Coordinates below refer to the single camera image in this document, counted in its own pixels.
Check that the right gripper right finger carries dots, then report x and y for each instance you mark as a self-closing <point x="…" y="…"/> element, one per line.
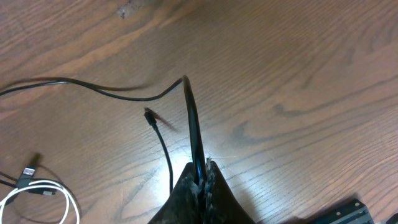
<point x="221" y="205"/>

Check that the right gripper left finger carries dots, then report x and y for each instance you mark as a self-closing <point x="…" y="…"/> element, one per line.
<point x="182" y="205"/>

